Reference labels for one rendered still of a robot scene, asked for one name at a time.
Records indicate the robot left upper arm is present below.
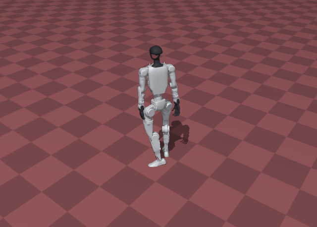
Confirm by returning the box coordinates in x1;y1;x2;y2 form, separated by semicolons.
139;67;148;93

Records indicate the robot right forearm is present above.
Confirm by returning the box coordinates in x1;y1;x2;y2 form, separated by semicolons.
171;84;179;103

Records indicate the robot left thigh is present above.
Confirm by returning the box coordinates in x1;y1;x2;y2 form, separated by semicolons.
143;104;159;139

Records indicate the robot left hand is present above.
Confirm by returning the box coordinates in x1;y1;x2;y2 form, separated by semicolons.
139;106;145;120

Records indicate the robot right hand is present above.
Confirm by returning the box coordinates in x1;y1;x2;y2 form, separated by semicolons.
172;99;180;116

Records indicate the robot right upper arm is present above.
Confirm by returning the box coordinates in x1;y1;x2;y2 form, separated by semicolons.
166;64;177;88

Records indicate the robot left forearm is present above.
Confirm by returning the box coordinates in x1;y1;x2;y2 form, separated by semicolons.
138;87;145;109

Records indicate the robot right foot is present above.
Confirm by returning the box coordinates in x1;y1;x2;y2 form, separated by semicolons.
162;146;169;157

